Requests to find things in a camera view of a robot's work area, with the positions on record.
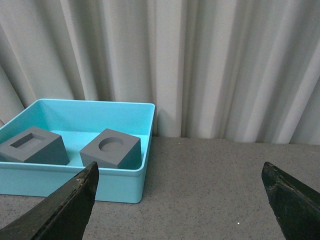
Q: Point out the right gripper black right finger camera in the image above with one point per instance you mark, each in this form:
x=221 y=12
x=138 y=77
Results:
x=295 y=205

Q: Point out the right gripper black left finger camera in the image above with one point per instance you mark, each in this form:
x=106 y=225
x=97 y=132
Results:
x=63 y=215

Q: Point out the gray block with square recess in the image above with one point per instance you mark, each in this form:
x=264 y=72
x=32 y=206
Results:
x=35 y=146

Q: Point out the gray block with round recess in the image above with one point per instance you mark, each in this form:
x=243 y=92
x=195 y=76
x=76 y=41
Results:
x=113 y=149

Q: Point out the light blue plastic box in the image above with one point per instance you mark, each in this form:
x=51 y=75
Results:
x=78 y=122

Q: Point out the white curtain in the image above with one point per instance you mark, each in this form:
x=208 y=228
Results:
x=239 y=70

